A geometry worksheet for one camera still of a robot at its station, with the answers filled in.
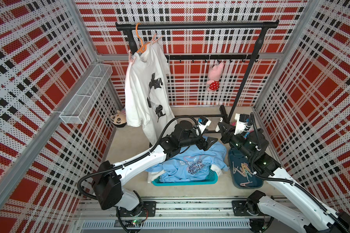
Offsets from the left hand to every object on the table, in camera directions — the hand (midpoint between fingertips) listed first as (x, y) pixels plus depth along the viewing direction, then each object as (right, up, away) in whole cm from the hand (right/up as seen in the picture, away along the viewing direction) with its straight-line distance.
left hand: (214, 134), depth 71 cm
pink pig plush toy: (+5, +37, +22) cm, 43 cm away
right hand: (+2, +6, -3) cm, 7 cm away
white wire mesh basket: (-80, +18, +20) cm, 84 cm away
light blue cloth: (-11, -17, +9) cm, 22 cm away
